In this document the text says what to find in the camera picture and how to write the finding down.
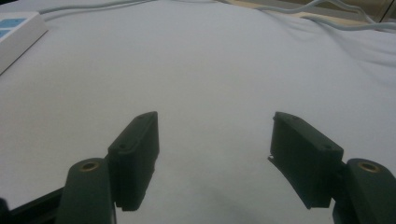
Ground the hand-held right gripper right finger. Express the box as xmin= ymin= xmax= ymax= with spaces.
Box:
xmin=267 ymin=111 xmax=396 ymax=224

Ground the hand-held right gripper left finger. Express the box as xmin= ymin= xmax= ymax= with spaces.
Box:
xmin=55 ymin=111 xmax=161 ymax=224

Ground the white table cloth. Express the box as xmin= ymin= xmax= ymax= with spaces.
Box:
xmin=0 ymin=0 xmax=396 ymax=224

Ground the white cable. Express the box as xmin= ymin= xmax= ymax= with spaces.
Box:
xmin=218 ymin=0 xmax=396 ymax=32
xmin=38 ymin=0 xmax=157 ymax=16

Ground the white power strip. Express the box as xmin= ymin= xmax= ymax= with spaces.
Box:
xmin=0 ymin=11 xmax=50 ymax=75

